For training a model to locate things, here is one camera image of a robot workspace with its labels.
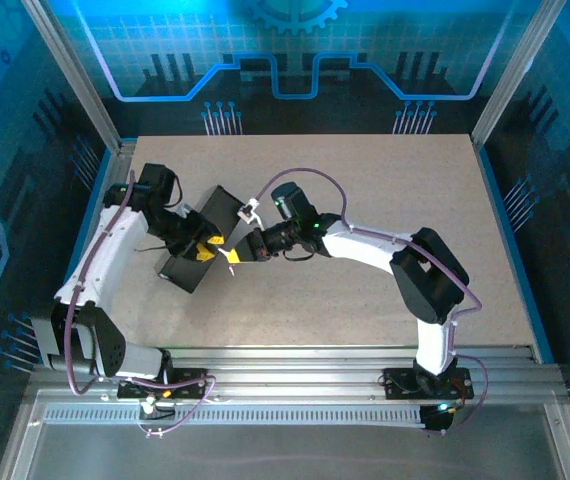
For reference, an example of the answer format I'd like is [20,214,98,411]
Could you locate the aluminium frame post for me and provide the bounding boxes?
[20,0,122,151]
[470,0,569,149]

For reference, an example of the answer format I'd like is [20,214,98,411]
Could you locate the aluminium mounting rail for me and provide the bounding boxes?
[27,347,566,404]

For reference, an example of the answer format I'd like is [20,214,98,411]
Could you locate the aluminium side rail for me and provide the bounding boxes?
[47,141,139,364]

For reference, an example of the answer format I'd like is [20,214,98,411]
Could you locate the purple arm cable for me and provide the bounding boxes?
[254,167,491,436]
[63,169,217,439]

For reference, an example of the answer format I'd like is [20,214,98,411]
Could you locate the blue table edge strip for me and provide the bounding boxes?
[38,147,116,364]
[475,144,557,365]

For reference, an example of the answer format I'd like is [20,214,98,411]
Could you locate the slotted grey cable duct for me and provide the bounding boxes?
[43,403,429,427]

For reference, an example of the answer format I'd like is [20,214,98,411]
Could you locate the clear acrylic panel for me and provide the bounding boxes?
[24,424,566,480]

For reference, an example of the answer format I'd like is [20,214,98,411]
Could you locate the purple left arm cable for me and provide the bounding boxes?
[63,169,217,439]

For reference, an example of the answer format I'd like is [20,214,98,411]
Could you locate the small black controller box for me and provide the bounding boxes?
[419,403,456,437]

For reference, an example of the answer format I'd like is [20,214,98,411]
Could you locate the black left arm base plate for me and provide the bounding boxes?
[116,368,210,401]

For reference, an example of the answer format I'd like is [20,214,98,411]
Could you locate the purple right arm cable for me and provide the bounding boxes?
[254,167,491,436]

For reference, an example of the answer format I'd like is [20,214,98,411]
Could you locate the black box with painted lid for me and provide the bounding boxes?
[152,184,247,296]

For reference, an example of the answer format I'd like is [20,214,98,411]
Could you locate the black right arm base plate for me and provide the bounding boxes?
[382,367,476,401]

